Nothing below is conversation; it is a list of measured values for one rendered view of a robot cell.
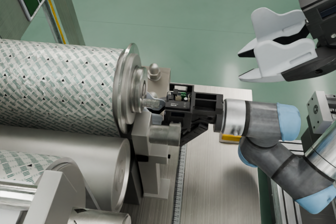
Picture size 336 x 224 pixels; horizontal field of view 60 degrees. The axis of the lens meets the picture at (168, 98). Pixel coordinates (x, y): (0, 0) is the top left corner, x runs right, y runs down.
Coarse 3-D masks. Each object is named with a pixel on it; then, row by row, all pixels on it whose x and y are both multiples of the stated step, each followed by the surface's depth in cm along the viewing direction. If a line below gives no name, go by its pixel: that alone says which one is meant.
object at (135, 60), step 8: (120, 56) 44; (136, 56) 46; (120, 64) 43; (128, 64) 43; (136, 64) 47; (128, 72) 42; (128, 80) 42; (128, 88) 43; (128, 96) 43; (128, 104) 44; (128, 112) 44; (128, 120) 45
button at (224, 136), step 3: (222, 135) 80; (225, 135) 80; (228, 135) 80; (231, 135) 80; (237, 135) 80; (222, 138) 81; (225, 138) 81; (228, 138) 81; (231, 138) 80; (234, 138) 80; (237, 138) 80
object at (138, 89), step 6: (138, 66) 47; (138, 72) 45; (144, 72) 47; (132, 78) 44; (138, 78) 44; (144, 78) 47; (132, 84) 44; (138, 84) 44; (144, 84) 48; (132, 90) 44; (138, 90) 44; (144, 90) 48; (132, 96) 44; (138, 96) 44; (144, 96) 49; (132, 102) 45; (138, 102) 44; (132, 108) 46; (138, 108) 45
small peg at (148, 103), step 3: (144, 99) 46; (147, 99) 47; (150, 99) 47; (153, 99) 47; (156, 99) 47; (144, 102) 46; (147, 102) 46; (150, 102) 46; (153, 102) 46; (156, 102) 46; (159, 102) 47; (144, 105) 46; (147, 105) 46; (150, 105) 46; (153, 105) 46; (156, 105) 46
